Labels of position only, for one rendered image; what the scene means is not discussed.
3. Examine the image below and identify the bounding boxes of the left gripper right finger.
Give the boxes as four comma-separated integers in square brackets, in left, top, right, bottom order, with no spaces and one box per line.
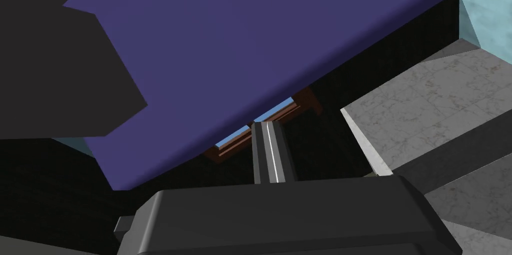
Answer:
[267,120,298,184]

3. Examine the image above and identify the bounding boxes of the purple table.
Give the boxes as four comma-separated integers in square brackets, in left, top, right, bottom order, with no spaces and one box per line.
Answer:
[62,0,497,192]

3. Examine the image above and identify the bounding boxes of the brown framed window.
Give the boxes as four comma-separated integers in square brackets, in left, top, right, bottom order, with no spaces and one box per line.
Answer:
[203,86,324,165]

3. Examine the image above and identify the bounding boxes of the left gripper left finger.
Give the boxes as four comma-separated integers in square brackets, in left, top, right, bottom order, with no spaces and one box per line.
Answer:
[251,121,278,185]

